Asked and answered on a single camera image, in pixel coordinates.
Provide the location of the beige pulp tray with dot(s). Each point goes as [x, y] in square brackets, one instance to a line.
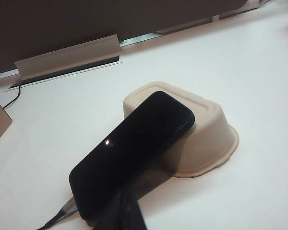
[206, 143]

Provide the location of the grey fabric desk divider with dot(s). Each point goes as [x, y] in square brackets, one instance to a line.
[62, 24]

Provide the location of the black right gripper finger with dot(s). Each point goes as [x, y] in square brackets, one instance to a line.
[127, 215]

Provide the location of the black smartphone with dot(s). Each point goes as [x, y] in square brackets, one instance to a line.
[129, 153]

